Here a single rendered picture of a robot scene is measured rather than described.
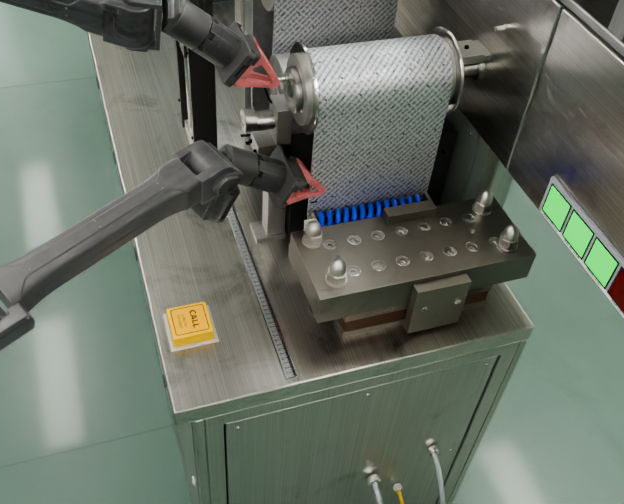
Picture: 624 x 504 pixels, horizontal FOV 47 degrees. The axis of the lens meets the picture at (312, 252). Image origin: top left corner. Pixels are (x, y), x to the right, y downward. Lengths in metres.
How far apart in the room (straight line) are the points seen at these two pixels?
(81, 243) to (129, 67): 0.97
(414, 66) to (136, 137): 0.72
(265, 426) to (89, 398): 1.09
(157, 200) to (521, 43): 0.61
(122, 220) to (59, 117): 2.34
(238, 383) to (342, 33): 0.66
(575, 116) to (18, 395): 1.80
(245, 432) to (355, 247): 0.37
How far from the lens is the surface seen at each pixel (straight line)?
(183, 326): 1.25
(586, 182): 1.12
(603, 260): 1.10
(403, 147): 1.27
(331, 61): 1.16
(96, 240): 1.02
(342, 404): 1.33
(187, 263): 1.38
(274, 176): 1.18
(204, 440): 1.28
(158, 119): 1.73
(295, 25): 1.35
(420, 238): 1.28
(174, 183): 1.06
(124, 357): 2.38
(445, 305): 1.27
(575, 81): 1.11
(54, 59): 3.76
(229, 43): 1.11
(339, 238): 1.25
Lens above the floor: 1.91
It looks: 46 degrees down
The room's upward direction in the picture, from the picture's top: 5 degrees clockwise
